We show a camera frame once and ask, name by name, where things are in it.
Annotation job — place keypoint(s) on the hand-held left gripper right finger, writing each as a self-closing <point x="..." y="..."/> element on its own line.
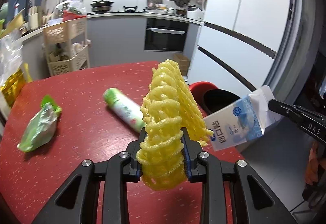
<point x="191" y="160"/>

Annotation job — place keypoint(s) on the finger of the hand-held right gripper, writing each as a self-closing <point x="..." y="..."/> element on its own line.
<point x="282" y="108"/>

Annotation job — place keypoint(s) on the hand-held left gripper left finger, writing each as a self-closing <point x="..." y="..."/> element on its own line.
<point x="132" y="163"/>

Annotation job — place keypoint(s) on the yellow foam fruit net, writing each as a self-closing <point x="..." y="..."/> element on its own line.
<point x="163" y="124"/>

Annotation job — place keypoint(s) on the blue and white milk carton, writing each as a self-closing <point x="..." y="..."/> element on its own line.
<point x="234" y="122"/>

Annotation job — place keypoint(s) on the black trash bin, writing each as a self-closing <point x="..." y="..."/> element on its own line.
<point x="219" y="100"/>

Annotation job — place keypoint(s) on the person's right hand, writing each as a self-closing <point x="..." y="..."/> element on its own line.
<point x="312" y="163"/>

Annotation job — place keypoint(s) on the white and green bottle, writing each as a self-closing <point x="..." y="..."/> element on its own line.
<point x="122" y="109"/>

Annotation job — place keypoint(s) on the red stool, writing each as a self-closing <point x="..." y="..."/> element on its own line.
<point x="201" y="89"/>

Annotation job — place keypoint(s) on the cardboard box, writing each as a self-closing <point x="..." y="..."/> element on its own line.
<point x="181" y="65"/>

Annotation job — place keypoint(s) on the green plastic bag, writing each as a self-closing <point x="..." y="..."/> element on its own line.
<point x="38" y="127"/>

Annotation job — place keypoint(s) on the white refrigerator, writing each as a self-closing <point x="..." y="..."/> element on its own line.
<point x="242" y="10"/>

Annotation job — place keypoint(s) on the grey kitchen counter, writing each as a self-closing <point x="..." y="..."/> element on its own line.
<point x="114" y="38"/>

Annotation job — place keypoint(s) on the black built-in oven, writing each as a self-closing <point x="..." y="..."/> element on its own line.
<point x="165" y="35"/>

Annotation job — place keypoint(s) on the white rice cooker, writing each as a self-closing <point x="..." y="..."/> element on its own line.
<point x="196" y="13"/>

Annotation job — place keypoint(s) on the gold foil bag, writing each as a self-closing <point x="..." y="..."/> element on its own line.
<point x="12" y="86"/>

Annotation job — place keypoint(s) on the beige storage cart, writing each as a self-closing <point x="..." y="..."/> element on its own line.
<point x="63" y="33"/>

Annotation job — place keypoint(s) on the gas stove burner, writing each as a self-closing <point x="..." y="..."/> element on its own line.
<point x="130" y="8"/>

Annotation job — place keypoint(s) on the red plastic bag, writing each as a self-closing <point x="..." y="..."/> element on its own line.
<point x="72" y="16"/>

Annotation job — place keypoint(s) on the black wok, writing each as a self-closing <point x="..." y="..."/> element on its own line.
<point x="101" y="5"/>

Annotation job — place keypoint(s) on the clear plastic bag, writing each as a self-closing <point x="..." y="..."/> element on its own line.
<point x="10" y="58"/>

